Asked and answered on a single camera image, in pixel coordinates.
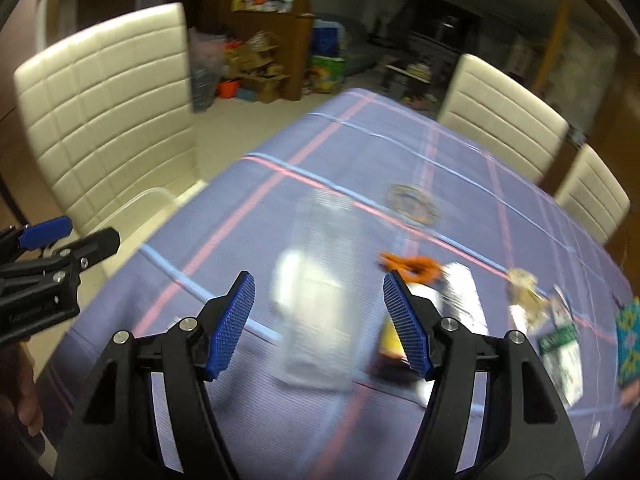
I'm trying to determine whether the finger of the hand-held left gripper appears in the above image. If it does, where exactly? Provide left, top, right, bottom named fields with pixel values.
left=30, top=227, right=121, bottom=286
left=0, top=216, right=72, bottom=262

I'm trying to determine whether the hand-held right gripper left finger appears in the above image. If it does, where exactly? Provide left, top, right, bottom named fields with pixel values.
left=52, top=270, right=256, bottom=480

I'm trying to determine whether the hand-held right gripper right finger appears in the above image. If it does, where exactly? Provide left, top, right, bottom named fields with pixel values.
left=382, top=269, right=586, bottom=480

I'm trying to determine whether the orange peel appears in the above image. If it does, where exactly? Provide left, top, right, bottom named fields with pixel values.
left=379, top=251, right=445, bottom=282

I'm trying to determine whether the clear plastic bottle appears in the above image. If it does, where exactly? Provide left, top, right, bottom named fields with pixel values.
left=271, top=189, right=365, bottom=392

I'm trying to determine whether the person's left hand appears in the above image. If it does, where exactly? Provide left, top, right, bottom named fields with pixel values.
left=0, top=355, right=45, bottom=437

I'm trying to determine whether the white foil packet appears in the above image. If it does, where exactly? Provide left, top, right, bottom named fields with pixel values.
left=439, top=262, right=488, bottom=338

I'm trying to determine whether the crumpled white tissue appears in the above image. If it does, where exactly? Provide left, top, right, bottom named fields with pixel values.
left=506, top=267, right=550, bottom=332

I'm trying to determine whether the cream padded chair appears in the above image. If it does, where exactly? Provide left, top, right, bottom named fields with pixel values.
left=437, top=53, right=571, bottom=186
left=13, top=2, right=208, bottom=281
left=552, top=144, right=632, bottom=247

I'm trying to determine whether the green and white packet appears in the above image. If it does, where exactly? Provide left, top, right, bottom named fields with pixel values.
left=536, top=285, right=587, bottom=407

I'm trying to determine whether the blue plaid tablecloth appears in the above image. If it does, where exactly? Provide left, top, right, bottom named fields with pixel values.
left=50, top=87, right=633, bottom=480

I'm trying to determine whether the clear plastic bag of clutter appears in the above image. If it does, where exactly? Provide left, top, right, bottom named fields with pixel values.
left=188, top=29, right=227, bottom=114

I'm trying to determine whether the colourful beaded box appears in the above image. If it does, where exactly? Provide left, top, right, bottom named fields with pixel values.
left=614, top=296, right=640, bottom=392

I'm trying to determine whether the pile of cardboard boxes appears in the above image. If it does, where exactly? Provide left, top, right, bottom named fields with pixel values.
left=226, top=32, right=292, bottom=105

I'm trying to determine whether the low coffee table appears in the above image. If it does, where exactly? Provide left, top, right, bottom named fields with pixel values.
left=384, top=57, right=434, bottom=100

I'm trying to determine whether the green printed bag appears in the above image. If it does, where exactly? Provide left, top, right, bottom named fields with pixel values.
left=306, top=55, right=347, bottom=95

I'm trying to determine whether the wooden divider cabinet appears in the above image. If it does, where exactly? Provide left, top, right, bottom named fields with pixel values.
left=224, top=7, right=315, bottom=103

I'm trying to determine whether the grey sofa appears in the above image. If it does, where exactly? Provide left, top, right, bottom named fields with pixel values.
left=344, top=19, right=393, bottom=75

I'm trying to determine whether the blue bag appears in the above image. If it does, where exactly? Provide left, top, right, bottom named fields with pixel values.
left=312, top=19, right=345, bottom=59

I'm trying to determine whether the dark television cabinet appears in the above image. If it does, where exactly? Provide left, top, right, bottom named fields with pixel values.
left=399, top=0, right=477, bottom=63

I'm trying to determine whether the round ring coaster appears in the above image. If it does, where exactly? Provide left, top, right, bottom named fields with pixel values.
left=385, top=184, right=442, bottom=226

